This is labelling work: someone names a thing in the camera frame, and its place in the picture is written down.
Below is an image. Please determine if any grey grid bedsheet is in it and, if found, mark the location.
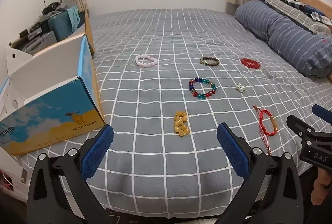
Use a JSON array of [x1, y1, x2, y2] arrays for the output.
[[13, 8, 332, 217]]

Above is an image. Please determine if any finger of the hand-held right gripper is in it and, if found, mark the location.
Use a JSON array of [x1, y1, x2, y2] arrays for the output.
[[312, 104, 332, 124], [287, 115, 332, 147]]

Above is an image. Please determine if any person's right hand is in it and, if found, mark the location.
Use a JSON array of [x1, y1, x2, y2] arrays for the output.
[[312, 169, 332, 204]]

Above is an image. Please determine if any blue striped bolster pillow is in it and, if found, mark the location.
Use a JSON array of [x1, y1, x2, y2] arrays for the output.
[[235, 0, 332, 77]]

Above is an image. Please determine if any blue yellow printed cardboard box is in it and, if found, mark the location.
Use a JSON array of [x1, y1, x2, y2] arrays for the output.
[[0, 35, 106, 156]]

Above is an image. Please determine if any teal cloth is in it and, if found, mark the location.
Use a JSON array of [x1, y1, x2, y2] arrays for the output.
[[66, 6, 81, 31]]

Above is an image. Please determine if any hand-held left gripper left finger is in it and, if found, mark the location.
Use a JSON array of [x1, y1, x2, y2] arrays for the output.
[[27, 124, 115, 224]]

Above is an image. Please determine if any wooden bed footboard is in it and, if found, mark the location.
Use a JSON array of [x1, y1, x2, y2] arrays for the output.
[[84, 4, 95, 54]]

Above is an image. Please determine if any grey plaid pillow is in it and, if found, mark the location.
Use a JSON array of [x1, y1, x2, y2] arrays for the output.
[[254, 0, 332, 33]]

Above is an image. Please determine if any teal suitcase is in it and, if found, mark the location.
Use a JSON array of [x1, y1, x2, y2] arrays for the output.
[[47, 10, 86, 42]]

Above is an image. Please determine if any red bead bracelet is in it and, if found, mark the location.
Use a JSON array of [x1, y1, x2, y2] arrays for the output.
[[240, 58, 261, 69]]

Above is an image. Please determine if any pink bead bracelet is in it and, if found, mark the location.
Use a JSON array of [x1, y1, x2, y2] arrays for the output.
[[135, 54, 158, 68]]

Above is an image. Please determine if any dark clutter pile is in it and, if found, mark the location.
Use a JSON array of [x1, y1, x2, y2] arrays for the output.
[[42, 1, 66, 16]]

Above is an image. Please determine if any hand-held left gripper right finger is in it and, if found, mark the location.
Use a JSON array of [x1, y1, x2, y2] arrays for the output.
[[217, 122, 303, 224]]

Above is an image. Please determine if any yellow amber bead bracelet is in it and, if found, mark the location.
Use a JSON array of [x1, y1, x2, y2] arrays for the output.
[[173, 110, 190, 137]]

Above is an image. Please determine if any red cable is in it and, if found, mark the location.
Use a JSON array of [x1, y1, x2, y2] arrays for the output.
[[0, 169, 14, 191]]

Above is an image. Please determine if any multicolour glass bead bracelet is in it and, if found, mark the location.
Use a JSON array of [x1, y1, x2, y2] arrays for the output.
[[189, 77, 218, 99]]

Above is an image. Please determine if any red string bracelet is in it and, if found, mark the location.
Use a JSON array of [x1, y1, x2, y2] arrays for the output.
[[254, 105, 278, 156]]

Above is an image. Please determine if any brown wooden bead bracelet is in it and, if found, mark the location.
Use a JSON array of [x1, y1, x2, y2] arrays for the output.
[[200, 57, 220, 68]]

